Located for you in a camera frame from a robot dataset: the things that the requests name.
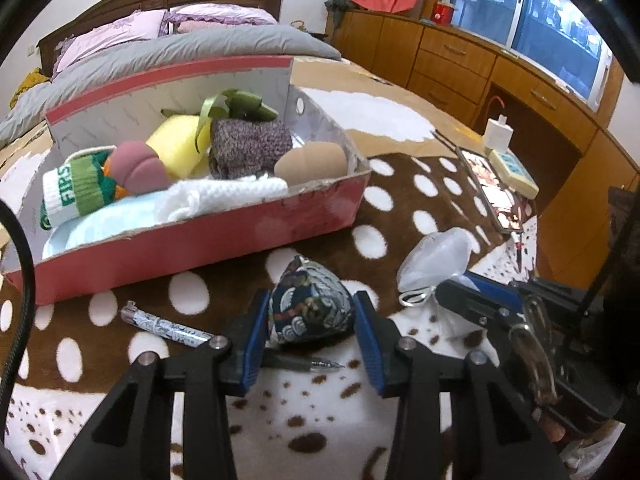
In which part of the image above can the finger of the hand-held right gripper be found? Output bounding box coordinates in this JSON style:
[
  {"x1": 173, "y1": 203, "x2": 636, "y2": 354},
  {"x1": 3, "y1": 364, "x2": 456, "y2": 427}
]
[{"x1": 436, "y1": 271, "x2": 523, "y2": 331}]

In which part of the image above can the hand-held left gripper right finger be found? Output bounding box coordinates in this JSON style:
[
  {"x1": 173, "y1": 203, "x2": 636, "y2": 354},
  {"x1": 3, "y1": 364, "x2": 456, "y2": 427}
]
[{"x1": 351, "y1": 290, "x2": 568, "y2": 480}]

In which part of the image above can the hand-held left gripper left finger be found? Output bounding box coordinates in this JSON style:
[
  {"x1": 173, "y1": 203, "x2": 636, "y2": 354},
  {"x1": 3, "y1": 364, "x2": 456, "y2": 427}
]
[{"x1": 50, "y1": 288, "x2": 275, "y2": 480}]

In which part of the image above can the blue patterned bean bag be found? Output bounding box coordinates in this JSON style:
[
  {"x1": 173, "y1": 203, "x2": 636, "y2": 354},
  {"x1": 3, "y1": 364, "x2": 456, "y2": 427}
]
[{"x1": 267, "y1": 255, "x2": 357, "y2": 346}]

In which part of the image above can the red cardboard box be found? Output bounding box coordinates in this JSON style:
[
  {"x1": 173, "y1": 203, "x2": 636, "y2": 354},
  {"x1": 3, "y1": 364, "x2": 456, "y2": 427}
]
[{"x1": 0, "y1": 56, "x2": 372, "y2": 306}]

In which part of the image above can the white knitted sock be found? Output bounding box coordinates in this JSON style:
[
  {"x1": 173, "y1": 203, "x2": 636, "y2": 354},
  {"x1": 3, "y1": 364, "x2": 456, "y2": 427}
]
[{"x1": 155, "y1": 172, "x2": 290, "y2": 223}]

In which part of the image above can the beige makeup puff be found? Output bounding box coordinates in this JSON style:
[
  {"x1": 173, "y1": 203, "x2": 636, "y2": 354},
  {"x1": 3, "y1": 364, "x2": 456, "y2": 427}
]
[{"x1": 272, "y1": 141, "x2": 348, "y2": 191}]

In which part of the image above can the pink makeup puff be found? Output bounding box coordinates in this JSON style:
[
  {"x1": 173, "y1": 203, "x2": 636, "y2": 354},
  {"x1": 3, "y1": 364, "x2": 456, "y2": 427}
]
[{"x1": 107, "y1": 141, "x2": 170, "y2": 196}]

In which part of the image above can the yellow sponge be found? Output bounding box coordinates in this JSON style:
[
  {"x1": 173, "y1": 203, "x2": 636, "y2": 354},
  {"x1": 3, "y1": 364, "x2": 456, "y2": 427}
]
[{"x1": 146, "y1": 114, "x2": 213, "y2": 179}]

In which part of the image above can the green and white sock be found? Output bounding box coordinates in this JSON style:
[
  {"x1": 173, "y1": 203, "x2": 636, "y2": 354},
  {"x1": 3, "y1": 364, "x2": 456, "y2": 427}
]
[{"x1": 40, "y1": 150, "x2": 118, "y2": 231}]

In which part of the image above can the green ribbon bow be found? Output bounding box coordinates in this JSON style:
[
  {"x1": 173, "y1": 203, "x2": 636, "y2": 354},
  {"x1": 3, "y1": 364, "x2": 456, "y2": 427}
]
[{"x1": 160, "y1": 89, "x2": 277, "y2": 153}]

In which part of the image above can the patterned pen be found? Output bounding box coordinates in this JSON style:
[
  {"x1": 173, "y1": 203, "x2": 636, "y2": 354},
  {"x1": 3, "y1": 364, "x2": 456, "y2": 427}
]
[{"x1": 121, "y1": 301, "x2": 346, "y2": 373}]

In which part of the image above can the clear plastic bag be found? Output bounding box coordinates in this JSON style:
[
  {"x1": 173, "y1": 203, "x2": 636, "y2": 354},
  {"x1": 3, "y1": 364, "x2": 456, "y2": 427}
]
[{"x1": 560, "y1": 422, "x2": 628, "y2": 478}]

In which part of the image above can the picture tablet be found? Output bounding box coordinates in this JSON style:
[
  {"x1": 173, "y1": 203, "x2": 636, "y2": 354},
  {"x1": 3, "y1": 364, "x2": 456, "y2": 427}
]
[{"x1": 456, "y1": 146, "x2": 527, "y2": 235}]

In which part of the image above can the white charger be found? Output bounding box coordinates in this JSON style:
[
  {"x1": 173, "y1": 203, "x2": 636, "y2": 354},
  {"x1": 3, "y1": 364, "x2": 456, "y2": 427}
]
[{"x1": 482, "y1": 115, "x2": 516, "y2": 151}]

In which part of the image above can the purple knitted pouch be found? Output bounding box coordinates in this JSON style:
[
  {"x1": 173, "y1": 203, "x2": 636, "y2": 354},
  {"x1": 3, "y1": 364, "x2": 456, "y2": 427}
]
[{"x1": 207, "y1": 117, "x2": 293, "y2": 181}]

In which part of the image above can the long wooden cabinet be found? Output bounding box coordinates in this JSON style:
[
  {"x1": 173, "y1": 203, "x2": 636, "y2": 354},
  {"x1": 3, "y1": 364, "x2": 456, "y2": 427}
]
[{"x1": 325, "y1": 7, "x2": 640, "y2": 291}]

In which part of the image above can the red cup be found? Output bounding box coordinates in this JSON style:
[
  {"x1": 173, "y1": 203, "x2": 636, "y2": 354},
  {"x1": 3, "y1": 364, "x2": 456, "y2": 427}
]
[{"x1": 432, "y1": 1, "x2": 458, "y2": 26}]

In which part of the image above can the grey duvet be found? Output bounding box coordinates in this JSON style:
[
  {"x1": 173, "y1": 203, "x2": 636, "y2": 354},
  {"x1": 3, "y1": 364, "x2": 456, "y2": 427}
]
[{"x1": 0, "y1": 24, "x2": 343, "y2": 146}]

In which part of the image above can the window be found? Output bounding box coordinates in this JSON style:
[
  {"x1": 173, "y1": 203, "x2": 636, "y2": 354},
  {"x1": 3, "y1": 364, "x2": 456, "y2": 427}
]
[{"x1": 450, "y1": 0, "x2": 616, "y2": 111}]

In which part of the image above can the lilac pillow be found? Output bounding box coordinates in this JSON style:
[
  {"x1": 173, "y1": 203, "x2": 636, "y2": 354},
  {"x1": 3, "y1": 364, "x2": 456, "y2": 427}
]
[
  {"x1": 167, "y1": 2, "x2": 278, "y2": 36},
  {"x1": 52, "y1": 9, "x2": 171, "y2": 73}
]

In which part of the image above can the yellow cloth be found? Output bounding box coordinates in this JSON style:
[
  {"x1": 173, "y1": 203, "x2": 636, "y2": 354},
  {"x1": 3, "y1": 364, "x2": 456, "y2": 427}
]
[{"x1": 9, "y1": 67, "x2": 51, "y2": 108}]

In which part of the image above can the black cable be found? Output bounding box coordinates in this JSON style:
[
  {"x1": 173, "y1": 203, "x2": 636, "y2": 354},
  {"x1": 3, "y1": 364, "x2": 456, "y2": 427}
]
[{"x1": 0, "y1": 200, "x2": 38, "y2": 480}]

